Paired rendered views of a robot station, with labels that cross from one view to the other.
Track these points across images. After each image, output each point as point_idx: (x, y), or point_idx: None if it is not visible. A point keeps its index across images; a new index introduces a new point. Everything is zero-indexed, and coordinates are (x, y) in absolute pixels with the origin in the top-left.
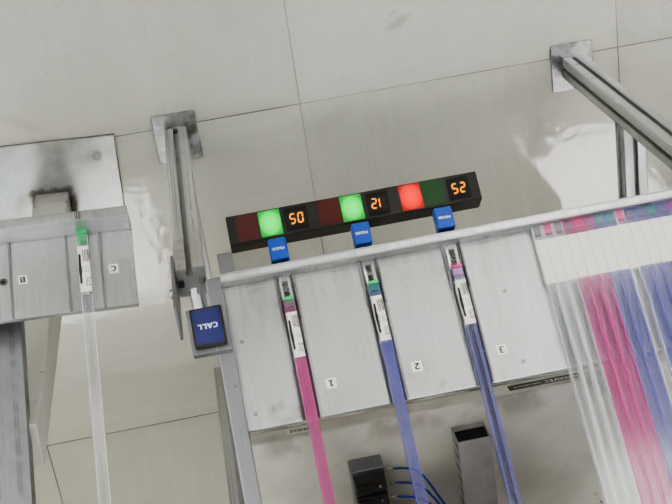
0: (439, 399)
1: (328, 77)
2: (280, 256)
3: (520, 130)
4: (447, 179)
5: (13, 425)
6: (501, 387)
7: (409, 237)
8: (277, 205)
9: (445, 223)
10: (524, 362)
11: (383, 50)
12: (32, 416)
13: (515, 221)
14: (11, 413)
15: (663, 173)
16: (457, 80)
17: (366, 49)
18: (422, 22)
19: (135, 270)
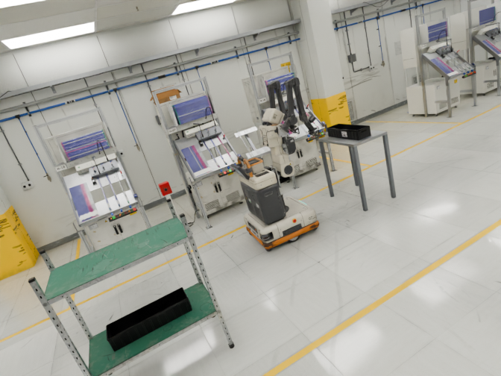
0: (216, 173)
1: (239, 215)
2: (235, 163)
3: (213, 221)
4: (221, 174)
5: (252, 145)
6: (210, 175)
7: (224, 212)
8: (241, 207)
9: (221, 169)
10: (210, 160)
11: (233, 218)
12: (251, 148)
13: (214, 170)
14: (253, 146)
15: (192, 227)
16: (223, 221)
17: (235, 218)
18: (229, 221)
19: (247, 156)
